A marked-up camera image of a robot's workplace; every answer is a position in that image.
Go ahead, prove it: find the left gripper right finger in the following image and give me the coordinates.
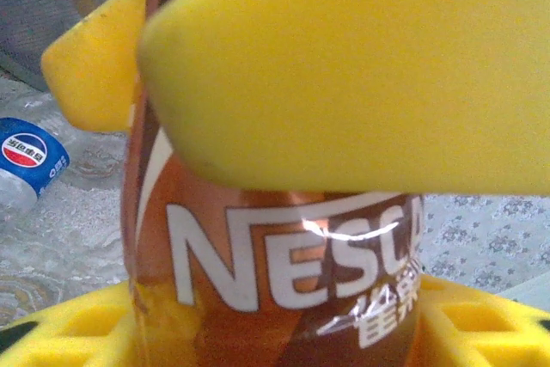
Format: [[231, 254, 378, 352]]
[[410, 274, 550, 367]]

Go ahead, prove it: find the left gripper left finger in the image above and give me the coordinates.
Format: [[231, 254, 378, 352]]
[[0, 283, 143, 367]]

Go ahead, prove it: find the brown Nescafe bottle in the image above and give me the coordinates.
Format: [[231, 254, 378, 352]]
[[121, 0, 426, 367]]

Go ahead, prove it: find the blue label Pepsi bottle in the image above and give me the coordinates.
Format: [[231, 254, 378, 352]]
[[0, 116, 72, 224]]

